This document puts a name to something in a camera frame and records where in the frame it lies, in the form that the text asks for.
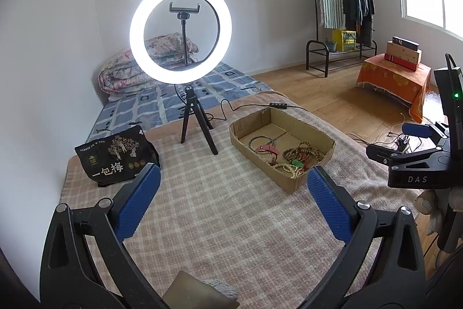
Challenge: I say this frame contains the red flat box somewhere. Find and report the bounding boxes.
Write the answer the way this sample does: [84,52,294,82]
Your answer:
[384,54,418,72]

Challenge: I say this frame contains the blue patterned bed sheet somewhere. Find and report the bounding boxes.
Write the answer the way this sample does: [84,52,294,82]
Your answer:
[89,62,273,139]

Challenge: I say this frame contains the person's right hand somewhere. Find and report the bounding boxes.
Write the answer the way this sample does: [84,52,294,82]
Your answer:
[416,190,449,236]

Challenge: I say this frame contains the black metal clothes rack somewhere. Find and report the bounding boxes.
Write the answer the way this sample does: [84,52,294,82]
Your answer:
[305,0,379,78]

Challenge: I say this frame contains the beige plaid blanket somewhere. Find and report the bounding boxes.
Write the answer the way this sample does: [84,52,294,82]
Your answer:
[60,97,420,309]

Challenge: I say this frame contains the ring light black cable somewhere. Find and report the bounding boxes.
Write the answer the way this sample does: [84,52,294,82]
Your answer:
[174,83,317,123]

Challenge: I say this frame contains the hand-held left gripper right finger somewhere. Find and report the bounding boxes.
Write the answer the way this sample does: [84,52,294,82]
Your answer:
[300,165,440,309]

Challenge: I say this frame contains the ring light on black tripod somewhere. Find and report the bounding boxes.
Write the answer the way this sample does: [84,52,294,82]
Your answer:
[129,0,232,155]

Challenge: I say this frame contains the cardboard box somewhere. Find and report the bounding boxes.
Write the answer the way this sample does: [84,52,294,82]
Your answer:
[229,107,336,194]

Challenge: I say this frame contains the black printed snack bag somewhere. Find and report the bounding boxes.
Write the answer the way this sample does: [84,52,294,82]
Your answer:
[74,125,160,187]

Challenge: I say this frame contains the dark hanging clothes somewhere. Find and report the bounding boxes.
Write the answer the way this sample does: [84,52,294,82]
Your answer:
[338,0,377,52]

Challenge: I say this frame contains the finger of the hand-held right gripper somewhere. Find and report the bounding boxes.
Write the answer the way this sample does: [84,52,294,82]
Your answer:
[401,122,451,140]
[366,144,451,169]

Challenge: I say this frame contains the brown bead necklace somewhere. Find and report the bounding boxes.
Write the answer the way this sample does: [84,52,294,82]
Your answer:
[282,140,321,170]

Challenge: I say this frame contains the dark flat box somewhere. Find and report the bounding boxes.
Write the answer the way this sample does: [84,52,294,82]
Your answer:
[392,36,420,51]

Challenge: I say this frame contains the folded floral quilt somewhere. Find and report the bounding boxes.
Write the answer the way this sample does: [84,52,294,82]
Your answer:
[98,33,200,101]

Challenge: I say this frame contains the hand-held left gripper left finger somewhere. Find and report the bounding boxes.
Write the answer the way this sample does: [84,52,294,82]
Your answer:
[39,163,170,309]

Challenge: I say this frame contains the yellow box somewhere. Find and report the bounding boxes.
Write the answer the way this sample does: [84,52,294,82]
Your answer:
[332,28,357,52]

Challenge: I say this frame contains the cream bead bracelet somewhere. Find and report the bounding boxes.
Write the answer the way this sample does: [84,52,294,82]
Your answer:
[273,162,306,180]

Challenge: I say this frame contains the dark thin bangle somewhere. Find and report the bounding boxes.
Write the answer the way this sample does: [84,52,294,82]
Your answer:
[249,136,277,155]

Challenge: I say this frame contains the orange cloth covered table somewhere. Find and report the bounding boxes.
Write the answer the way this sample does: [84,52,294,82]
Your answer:
[355,53,433,124]

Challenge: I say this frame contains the floor cables with adapter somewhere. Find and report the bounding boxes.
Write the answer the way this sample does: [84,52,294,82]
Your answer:
[345,110,413,151]

